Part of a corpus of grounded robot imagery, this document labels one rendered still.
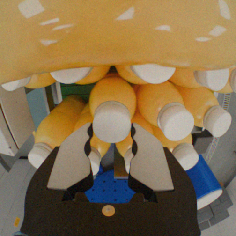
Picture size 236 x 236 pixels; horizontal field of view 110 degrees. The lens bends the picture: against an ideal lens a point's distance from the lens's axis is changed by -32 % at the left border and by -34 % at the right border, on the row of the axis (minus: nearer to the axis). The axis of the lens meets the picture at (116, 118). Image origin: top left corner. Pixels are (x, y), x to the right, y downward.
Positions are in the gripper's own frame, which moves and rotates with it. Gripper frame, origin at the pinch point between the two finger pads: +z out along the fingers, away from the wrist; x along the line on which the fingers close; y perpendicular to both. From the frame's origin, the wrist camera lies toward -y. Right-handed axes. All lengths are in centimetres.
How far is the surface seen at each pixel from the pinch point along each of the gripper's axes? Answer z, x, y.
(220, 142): 111, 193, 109
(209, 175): 19, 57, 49
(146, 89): 5.6, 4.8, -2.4
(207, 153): 111, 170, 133
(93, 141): 2.5, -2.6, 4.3
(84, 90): 20.6, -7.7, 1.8
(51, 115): 7.3, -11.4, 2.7
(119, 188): 6.8, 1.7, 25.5
